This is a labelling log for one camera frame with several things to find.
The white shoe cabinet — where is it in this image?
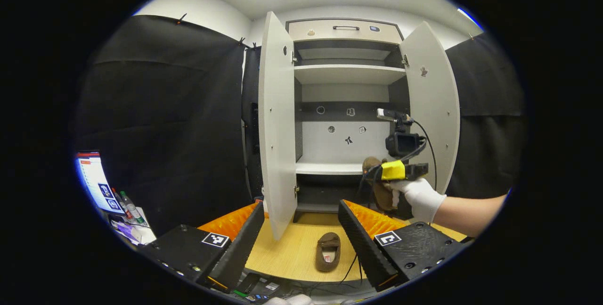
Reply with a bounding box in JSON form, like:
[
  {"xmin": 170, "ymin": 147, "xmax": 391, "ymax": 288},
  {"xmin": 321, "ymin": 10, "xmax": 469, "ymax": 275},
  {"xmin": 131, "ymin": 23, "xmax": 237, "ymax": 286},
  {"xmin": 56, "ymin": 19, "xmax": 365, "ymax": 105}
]
[{"xmin": 286, "ymin": 18, "xmax": 410, "ymax": 223}]

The brown fuzzy shoe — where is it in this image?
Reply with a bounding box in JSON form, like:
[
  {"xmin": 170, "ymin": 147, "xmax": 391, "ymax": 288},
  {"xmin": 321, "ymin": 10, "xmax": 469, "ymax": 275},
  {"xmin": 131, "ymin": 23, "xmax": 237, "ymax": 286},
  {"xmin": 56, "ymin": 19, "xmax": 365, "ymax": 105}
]
[
  {"xmin": 362, "ymin": 157, "xmax": 400, "ymax": 212},
  {"xmin": 316, "ymin": 232, "xmax": 341, "ymax": 272}
]

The white shoe cabinet door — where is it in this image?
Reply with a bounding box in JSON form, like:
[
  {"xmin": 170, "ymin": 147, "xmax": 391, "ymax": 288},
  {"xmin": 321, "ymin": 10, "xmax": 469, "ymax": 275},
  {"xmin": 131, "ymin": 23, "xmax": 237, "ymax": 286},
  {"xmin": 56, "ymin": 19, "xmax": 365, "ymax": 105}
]
[
  {"xmin": 399, "ymin": 21, "xmax": 461, "ymax": 195},
  {"xmin": 258, "ymin": 11, "xmax": 298, "ymax": 241}
]

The black cable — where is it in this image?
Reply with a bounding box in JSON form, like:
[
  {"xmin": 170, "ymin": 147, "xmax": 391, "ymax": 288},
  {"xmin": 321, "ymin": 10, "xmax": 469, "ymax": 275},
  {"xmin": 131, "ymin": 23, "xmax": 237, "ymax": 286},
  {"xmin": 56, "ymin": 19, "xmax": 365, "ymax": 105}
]
[{"xmin": 412, "ymin": 119, "xmax": 439, "ymax": 191}]

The black backdrop cloth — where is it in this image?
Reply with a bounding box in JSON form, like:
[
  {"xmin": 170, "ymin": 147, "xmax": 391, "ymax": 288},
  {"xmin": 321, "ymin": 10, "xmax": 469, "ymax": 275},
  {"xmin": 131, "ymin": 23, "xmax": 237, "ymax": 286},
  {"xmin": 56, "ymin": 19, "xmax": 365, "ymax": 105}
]
[
  {"xmin": 445, "ymin": 32, "xmax": 527, "ymax": 199},
  {"xmin": 73, "ymin": 15, "xmax": 253, "ymax": 237},
  {"xmin": 241, "ymin": 45, "xmax": 264, "ymax": 199}
]

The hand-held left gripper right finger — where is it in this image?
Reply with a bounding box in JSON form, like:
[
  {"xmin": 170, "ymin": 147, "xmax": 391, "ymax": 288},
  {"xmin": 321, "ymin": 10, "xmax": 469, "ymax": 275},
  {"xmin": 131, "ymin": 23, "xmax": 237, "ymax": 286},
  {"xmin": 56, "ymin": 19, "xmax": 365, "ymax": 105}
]
[{"xmin": 338, "ymin": 200, "xmax": 472, "ymax": 292}]

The ceiling light panel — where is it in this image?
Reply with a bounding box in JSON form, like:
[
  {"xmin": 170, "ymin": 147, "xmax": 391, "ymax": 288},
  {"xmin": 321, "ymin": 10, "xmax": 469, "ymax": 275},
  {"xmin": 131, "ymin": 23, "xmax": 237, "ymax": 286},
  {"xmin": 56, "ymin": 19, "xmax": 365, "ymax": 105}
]
[{"xmin": 457, "ymin": 8, "xmax": 483, "ymax": 30}]

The clear plastic bottle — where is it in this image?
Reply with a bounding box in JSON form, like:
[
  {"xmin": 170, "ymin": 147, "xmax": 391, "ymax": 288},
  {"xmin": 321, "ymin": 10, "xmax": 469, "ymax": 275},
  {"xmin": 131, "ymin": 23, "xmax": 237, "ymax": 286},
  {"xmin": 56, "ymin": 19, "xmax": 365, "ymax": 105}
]
[
  {"xmin": 120, "ymin": 191, "xmax": 143, "ymax": 224},
  {"xmin": 112, "ymin": 188, "xmax": 130, "ymax": 221}
]

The black electronic device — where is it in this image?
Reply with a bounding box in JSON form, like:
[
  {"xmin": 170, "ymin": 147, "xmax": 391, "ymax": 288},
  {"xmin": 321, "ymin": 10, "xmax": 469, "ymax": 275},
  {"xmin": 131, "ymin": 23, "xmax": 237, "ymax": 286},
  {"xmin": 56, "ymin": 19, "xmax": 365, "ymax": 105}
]
[{"xmin": 234, "ymin": 272, "xmax": 293, "ymax": 303}]

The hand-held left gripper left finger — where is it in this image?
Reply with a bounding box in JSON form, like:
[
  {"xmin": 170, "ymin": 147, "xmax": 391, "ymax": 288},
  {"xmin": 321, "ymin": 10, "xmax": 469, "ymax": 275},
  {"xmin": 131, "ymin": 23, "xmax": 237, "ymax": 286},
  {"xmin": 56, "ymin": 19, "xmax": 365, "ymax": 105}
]
[{"xmin": 140, "ymin": 200, "xmax": 265, "ymax": 292}]

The computer monitor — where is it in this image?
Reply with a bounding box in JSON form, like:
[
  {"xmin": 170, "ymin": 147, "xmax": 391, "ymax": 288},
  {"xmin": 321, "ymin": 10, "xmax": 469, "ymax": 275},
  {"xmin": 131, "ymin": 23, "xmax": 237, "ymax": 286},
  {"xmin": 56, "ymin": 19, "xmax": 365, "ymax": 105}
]
[{"xmin": 75, "ymin": 151, "xmax": 125, "ymax": 215}]

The beige cabinet drawer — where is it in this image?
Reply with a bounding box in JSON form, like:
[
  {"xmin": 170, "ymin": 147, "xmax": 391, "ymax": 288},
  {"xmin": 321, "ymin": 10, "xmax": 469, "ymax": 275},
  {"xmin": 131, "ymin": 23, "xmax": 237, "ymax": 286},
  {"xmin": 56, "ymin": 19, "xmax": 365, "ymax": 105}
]
[{"xmin": 288, "ymin": 20, "xmax": 402, "ymax": 45}]

